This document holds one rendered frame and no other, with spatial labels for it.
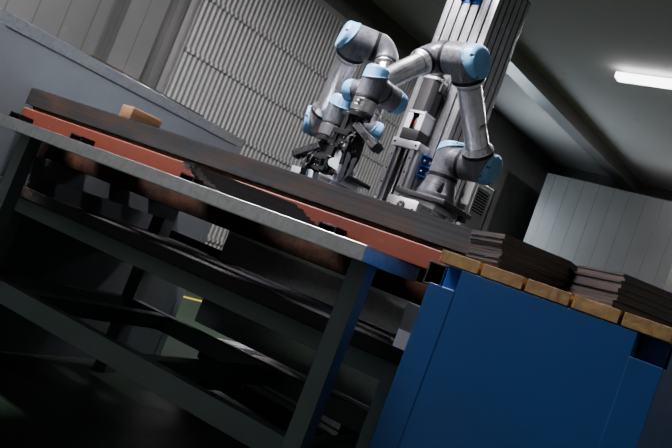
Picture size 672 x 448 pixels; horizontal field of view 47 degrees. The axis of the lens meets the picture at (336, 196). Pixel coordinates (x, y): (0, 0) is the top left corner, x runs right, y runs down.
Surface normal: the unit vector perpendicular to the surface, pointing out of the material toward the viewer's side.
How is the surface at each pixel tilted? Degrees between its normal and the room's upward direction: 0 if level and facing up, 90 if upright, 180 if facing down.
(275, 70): 90
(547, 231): 90
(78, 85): 90
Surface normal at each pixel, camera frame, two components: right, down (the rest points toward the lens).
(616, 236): -0.57, -0.28
